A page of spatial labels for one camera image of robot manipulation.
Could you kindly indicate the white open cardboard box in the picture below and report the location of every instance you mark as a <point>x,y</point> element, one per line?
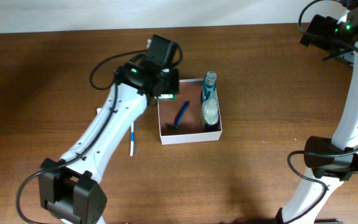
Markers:
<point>189,128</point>

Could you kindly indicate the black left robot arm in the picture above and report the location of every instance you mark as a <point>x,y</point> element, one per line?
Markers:
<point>69,188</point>

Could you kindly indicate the clear pump soap bottle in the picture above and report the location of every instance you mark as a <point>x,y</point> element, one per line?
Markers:
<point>210,115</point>

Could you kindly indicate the green Dettol soap pack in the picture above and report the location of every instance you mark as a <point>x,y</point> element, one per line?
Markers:
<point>167,97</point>

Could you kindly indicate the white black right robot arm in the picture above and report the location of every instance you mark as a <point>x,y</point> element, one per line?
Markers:
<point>329,161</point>

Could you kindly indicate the teal mouthwash bottle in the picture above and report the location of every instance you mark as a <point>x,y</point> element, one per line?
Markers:
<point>209,87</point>

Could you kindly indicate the blue white toothbrush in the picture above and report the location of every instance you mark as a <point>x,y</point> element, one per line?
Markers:
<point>132,146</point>

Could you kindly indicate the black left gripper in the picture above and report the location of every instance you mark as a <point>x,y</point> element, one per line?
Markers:
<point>174,84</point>

